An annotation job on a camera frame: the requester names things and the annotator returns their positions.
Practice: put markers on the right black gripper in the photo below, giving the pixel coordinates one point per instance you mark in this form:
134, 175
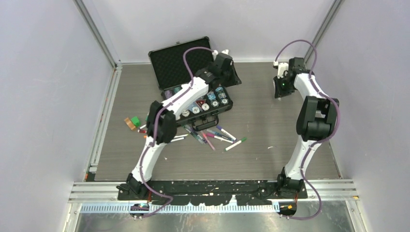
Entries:
279, 92

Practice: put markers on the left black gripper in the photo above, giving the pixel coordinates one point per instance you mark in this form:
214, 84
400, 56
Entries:
234, 80

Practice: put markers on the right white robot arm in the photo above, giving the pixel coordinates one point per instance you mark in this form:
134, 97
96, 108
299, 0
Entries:
316, 121

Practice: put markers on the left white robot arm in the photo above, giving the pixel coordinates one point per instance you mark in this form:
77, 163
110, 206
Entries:
162, 126

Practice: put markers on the purple cap white marker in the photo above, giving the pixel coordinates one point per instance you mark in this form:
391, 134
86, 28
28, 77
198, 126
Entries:
226, 133

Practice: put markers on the light blue marker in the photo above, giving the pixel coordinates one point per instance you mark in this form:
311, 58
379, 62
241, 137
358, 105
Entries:
217, 134

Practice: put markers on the green cap white marker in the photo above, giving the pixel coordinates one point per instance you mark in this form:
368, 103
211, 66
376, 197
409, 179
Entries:
235, 144

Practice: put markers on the magenta cap white marker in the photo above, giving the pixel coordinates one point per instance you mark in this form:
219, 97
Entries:
219, 138

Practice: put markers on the dark purple marker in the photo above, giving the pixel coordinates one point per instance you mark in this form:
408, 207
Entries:
198, 135

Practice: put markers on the pink marker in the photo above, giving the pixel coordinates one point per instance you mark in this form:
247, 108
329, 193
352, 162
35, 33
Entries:
208, 141

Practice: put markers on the dark green marker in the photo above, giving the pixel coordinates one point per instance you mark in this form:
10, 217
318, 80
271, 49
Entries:
186, 127

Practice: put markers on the black poker chip case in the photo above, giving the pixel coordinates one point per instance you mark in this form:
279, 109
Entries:
171, 73

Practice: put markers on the green toy block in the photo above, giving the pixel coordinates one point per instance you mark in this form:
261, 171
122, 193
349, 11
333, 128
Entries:
136, 121

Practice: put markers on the brown wooden block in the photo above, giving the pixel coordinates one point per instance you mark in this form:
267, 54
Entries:
130, 124

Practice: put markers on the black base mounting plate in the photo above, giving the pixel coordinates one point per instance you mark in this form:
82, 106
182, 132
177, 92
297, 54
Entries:
209, 193

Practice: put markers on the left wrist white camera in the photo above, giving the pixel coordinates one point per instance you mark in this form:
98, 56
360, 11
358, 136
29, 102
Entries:
215, 53

